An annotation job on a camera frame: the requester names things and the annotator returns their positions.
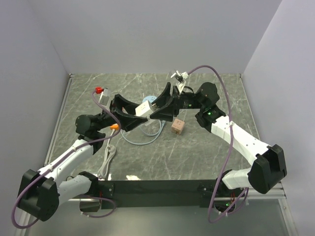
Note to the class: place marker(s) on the round blue power socket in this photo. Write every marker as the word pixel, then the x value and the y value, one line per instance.
pixel 149 98

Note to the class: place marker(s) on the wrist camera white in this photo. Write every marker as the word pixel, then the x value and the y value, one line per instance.
pixel 104 95
pixel 181 78

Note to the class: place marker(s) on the aluminium frame rail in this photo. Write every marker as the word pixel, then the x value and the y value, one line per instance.
pixel 232 101

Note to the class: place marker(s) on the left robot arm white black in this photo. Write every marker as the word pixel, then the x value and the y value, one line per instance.
pixel 41 192

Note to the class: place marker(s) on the pink cube plug adapter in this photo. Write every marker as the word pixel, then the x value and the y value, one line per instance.
pixel 177 126

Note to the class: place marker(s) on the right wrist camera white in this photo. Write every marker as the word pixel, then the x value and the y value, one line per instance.
pixel 181 78

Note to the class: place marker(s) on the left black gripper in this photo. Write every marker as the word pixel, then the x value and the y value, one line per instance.
pixel 127 121

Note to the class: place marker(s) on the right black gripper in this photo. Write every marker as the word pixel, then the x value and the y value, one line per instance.
pixel 168 111

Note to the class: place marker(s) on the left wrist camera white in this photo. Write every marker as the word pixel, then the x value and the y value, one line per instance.
pixel 104 95

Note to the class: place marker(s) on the orange power strip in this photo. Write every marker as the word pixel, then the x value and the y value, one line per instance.
pixel 114 127

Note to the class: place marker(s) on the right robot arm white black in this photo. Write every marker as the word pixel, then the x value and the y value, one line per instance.
pixel 267 163

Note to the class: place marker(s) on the white cube plug adapter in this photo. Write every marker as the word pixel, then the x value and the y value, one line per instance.
pixel 145 109

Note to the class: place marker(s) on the black base bar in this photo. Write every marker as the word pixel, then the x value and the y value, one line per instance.
pixel 157 193

